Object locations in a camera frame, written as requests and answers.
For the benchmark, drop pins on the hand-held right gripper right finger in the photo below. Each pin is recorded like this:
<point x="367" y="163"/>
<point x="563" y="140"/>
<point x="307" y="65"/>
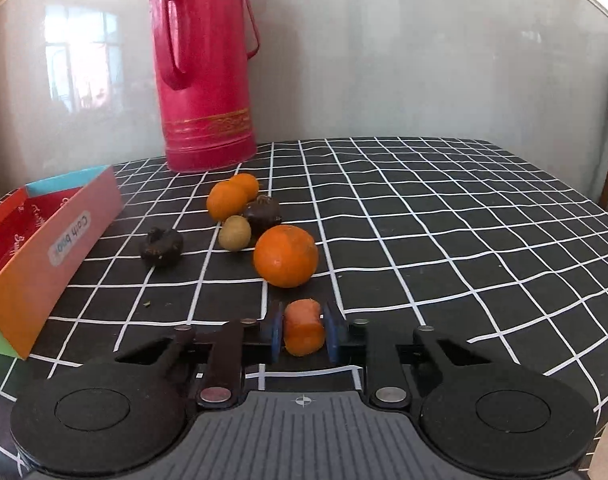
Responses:
<point x="334" y="334"/>

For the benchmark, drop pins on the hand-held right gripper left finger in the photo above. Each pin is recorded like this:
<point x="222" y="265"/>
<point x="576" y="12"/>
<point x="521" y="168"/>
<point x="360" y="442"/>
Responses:
<point x="275" y="334"/>

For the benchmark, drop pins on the orange carrot piece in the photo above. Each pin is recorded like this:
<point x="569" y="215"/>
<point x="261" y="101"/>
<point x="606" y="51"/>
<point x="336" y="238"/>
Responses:
<point x="304" y="330"/>

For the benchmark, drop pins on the large orange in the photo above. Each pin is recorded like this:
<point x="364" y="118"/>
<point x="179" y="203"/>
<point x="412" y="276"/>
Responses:
<point x="285" y="257"/>

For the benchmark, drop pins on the brown kiwi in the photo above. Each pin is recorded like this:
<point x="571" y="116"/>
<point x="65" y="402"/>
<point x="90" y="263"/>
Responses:
<point x="235" y="234"/>

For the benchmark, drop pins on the dark brown fruit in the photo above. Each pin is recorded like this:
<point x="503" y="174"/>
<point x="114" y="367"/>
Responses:
<point x="161" y="247"/>
<point x="264" y="215"/>

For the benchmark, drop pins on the small orange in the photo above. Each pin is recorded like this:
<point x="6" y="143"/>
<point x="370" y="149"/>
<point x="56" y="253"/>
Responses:
<point x="249" y="185"/>
<point x="224" y="202"/>

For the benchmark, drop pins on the colourful cardboard box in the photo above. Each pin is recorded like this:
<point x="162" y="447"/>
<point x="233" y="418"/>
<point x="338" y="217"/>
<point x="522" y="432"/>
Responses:
<point x="59" y="250"/>

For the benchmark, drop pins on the black white checked tablecloth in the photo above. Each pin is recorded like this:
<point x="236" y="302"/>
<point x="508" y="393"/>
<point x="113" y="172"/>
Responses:
<point x="433" y="260"/>

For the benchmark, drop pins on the red thermos flask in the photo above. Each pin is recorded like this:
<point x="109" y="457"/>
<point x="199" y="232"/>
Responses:
<point x="209" y="85"/>

